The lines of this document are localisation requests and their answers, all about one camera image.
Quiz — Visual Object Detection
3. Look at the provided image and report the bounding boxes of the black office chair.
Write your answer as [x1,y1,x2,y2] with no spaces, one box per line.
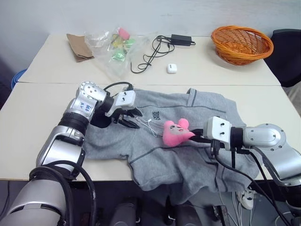
[263,28,301,88]

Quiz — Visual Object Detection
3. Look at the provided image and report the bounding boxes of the pink packet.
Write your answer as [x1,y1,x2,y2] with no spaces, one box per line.
[117,28,131,40]

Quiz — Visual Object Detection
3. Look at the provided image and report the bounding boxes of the orange wicker basket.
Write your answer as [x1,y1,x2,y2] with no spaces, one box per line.
[210,25,275,66]

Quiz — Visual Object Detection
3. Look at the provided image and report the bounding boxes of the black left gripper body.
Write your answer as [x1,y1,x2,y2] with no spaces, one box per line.
[113,107,133,124]

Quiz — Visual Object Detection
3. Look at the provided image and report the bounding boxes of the pink plush zipper charm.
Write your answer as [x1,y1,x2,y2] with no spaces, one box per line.
[162,118,197,148]

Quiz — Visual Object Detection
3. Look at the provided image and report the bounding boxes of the green crinkled packet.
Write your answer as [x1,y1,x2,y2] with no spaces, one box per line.
[110,52,126,63]

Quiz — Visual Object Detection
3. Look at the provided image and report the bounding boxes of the yellow printed packet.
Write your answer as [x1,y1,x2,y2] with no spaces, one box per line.
[111,33,123,48]

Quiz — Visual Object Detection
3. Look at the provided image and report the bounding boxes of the brown paper bag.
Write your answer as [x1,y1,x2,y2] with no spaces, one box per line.
[66,33,95,63]

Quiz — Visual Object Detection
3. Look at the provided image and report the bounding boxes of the white floor cable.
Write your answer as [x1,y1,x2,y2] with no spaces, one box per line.
[218,191,243,226]

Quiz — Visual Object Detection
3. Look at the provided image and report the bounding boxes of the blue bucket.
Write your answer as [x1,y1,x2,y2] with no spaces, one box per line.
[11,69,27,89]

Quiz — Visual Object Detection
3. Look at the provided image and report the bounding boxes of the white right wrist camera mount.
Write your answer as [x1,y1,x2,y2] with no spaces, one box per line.
[203,116,232,152]

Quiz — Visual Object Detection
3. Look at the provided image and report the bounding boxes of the black power adapter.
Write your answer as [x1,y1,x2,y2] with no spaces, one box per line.
[170,34,197,47]

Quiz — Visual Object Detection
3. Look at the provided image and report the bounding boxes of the dark rounded block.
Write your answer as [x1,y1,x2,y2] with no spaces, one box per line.
[112,197,142,226]

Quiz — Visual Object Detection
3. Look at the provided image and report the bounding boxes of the clear plastic zipper loop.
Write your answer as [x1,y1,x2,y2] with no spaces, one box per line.
[135,116,166,138]

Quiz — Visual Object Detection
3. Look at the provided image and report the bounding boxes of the gray zip jacket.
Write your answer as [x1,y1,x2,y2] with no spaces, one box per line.
[82,88,261,206]

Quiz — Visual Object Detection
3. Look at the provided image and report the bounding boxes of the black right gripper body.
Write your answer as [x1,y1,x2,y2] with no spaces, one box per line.
[196,129,214,145]

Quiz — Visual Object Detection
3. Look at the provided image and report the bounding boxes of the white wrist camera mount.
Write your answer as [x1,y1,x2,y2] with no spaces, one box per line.
[104,90,137,118]
[203,116,232,152]

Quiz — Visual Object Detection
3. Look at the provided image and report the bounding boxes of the clear plastic bag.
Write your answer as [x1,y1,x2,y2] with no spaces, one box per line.
[84,26,158,80]

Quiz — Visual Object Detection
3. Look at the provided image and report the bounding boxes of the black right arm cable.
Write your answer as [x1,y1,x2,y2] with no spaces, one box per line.
[210,139,297,226]

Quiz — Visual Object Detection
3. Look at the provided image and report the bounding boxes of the black adapter cable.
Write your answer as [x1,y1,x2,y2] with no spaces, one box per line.
[129,35,176,74]

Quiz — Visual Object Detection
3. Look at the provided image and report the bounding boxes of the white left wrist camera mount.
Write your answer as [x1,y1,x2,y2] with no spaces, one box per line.
[104,90,137,118]

